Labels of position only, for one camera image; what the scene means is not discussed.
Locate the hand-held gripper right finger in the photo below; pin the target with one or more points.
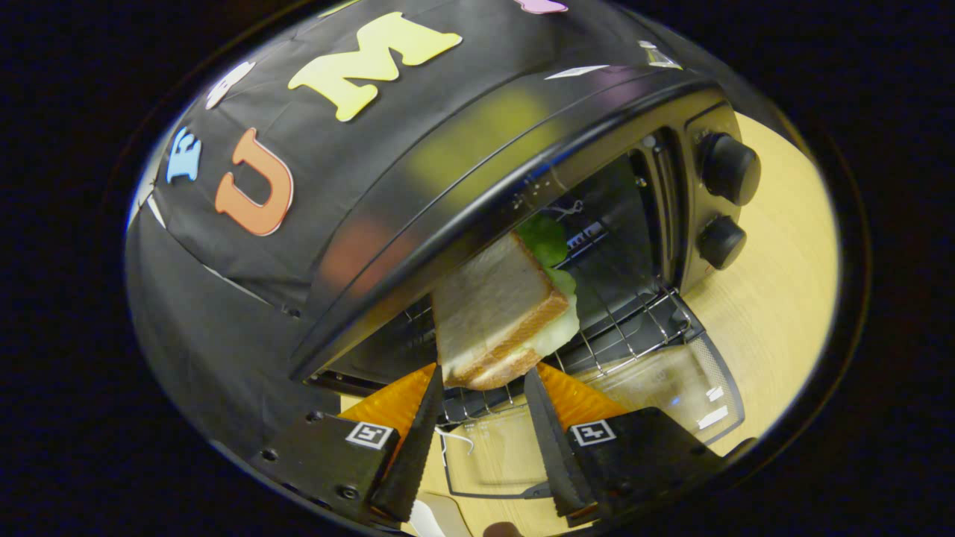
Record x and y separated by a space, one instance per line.
548 447

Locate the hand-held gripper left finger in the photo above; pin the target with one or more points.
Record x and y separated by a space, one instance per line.
418 447

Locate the toast sandwich with lettuce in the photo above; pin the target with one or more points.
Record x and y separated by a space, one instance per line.
492 306

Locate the black toaster oven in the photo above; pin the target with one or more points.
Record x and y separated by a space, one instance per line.
448 171

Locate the small white tray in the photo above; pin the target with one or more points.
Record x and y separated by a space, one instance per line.
440 518

